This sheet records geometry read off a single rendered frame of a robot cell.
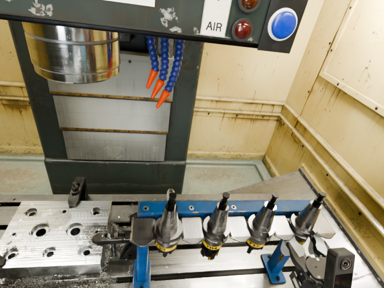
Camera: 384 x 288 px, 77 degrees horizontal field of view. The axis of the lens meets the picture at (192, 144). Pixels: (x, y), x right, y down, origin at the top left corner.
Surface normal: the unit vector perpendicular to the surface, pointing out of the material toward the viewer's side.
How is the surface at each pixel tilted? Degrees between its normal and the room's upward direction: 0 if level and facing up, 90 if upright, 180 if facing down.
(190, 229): 0
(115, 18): 90
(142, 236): 0
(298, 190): 25
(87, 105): 90
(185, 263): 0
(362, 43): 90
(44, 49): 90
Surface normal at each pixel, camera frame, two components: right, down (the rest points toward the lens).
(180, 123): 0.13, 0.58
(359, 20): -0.98, -0.04
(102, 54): 0.76, 0.45
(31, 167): 0.13, -0.81
